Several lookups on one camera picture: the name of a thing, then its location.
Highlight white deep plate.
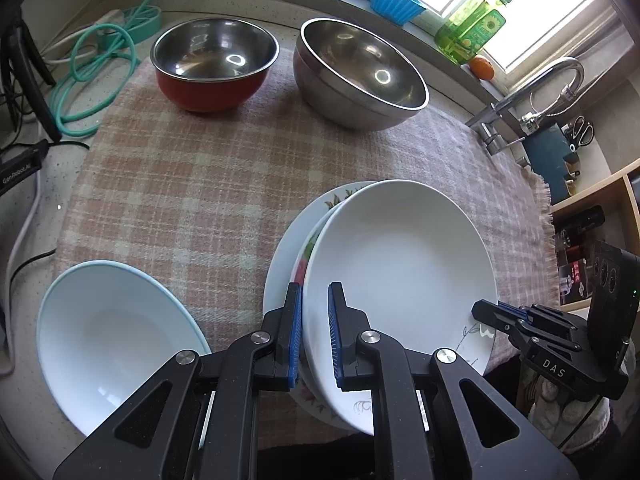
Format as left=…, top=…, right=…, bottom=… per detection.
left=302, top=180, right=498, bottom=434

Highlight light blue ceramic bowl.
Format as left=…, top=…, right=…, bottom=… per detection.
left=37, top=260, right=210, bottom=436

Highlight large stainless steel bowl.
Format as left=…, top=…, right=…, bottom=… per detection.
left=293, top=18, right=430, bottom=131

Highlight red steel bowl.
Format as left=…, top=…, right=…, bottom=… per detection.
left=150, top=18, right=280, bottom=114

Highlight chrome kitchen faucet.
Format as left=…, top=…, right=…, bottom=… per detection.
left=464, top=56, right=586, bottom=157

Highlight right white gloved hand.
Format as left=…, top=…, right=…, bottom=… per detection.
left=527, top=376, right=611, bottom=454

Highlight wooden shelf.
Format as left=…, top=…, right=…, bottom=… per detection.
left=549, top=156, right=640, bottom=306

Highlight teal knife block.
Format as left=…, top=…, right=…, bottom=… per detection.
left=523, top=124, right=579, bottom=205

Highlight floral patterned plate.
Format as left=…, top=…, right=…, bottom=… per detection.
left=262, top=181, right=372, bottom=429

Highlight black scissors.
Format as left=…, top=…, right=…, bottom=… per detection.
left=568, top=116, right=594, bottom=152

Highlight pink plaid cloth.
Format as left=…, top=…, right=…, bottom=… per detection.
left=54, top=50, right=559, bottom=350

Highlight orange fruit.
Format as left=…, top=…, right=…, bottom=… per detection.
left=468, top=55, right=496, bottom=80

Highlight green dish soap bottle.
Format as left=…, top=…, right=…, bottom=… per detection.
left=434, top=0, right=513, bottom=65

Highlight spare grey handheld gripper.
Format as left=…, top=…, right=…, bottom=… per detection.
left=0, top=140, right=49, bottom=195

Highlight blue ribbed plastic cup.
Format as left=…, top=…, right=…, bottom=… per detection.
left=370, top=0, right=426, bottom=26

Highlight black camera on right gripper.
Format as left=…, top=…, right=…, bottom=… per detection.
left=587, top=240, right=639, bottom=377

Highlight teal hose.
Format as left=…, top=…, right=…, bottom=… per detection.
left=48, top=0, right=184, bottom=137

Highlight teal hose reel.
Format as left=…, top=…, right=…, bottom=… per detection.
left=124, top=6, right=162, bottom=44

